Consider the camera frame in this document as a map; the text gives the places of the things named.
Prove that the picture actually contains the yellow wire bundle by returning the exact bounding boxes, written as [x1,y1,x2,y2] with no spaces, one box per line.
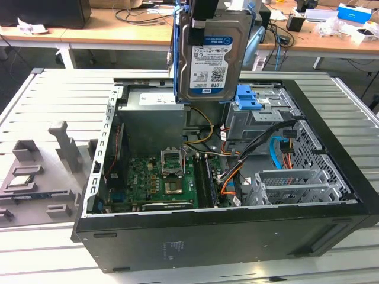
[182,107,216,146]

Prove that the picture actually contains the green motherboard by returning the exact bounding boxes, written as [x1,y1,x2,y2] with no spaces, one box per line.
[97,155,235,212]

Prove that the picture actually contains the black open PC case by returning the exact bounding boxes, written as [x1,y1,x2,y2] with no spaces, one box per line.
[70,77,379,275]

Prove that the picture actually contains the metal socket cover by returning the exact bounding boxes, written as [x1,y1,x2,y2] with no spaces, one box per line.
[160,146,187,178]

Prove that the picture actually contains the hard disk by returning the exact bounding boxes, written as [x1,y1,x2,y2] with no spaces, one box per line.
[171,0,257,105]

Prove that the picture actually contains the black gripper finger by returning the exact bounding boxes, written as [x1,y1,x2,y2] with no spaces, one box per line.
[188,0,216,46]

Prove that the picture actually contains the black cable loops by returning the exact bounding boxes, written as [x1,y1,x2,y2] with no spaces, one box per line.
[114,7,176,26]

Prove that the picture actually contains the white flat box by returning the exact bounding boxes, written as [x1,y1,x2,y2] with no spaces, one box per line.
[304,8,339,22]

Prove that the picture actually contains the blue hanging cable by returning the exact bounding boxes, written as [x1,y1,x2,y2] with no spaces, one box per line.
[274,34,282,72]

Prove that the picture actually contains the wooden desk white frame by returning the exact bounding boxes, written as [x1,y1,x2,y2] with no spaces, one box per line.
[0,8,178,69]

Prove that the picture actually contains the CPU socket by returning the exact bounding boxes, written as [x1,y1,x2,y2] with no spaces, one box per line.
[164,177,186,196]

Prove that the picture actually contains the large black box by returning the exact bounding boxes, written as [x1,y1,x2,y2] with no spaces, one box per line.
[0,0,92,30]

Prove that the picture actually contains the black RAM slot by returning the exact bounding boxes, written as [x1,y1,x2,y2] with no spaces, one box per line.
[202,155,216,208]
[193,154,208,208]

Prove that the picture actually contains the blue disk carrier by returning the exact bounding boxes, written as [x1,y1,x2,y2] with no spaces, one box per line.
[233,85,263,111]

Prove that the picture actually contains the wooden desk with clutter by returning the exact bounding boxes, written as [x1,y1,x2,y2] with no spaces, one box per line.
[251,2,379,70]

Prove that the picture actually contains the silver disk bay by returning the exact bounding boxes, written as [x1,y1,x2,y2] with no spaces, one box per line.
[245,169,354,208]

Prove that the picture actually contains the grey power supply unit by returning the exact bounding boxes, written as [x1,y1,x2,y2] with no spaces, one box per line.
[117,89,191,149]

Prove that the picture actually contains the black speaker box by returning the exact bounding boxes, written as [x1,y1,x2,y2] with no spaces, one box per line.
[256,2,272,30]

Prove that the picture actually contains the orange wire bundle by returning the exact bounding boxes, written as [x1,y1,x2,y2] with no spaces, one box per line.
[220,164,244,196]

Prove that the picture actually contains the clear plastic bags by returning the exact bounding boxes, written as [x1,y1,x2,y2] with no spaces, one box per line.
[314,16,371,46]

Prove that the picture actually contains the crumpled white paper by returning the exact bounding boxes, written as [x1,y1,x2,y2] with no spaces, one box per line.
[17,18,49,36]

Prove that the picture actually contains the silver drive cage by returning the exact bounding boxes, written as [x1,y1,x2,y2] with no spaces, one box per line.
[224,84,301,155]

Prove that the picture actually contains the silver CPU chip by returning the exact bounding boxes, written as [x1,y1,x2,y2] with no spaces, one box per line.
[6,174,35,189]

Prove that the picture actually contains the red thin wire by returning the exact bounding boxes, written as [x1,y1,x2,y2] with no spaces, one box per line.
[107,124,124,179]

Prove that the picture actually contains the grey parts rack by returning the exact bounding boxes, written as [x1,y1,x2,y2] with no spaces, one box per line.
[0,120,99,229]

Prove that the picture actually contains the black cable bundle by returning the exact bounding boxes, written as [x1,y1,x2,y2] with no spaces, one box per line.
[217,119,297,185]

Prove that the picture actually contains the blue cardboard box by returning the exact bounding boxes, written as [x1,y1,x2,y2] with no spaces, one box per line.
[336,2,372,22]

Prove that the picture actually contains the blue wire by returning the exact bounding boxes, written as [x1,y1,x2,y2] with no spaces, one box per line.
[268,135,290,170]

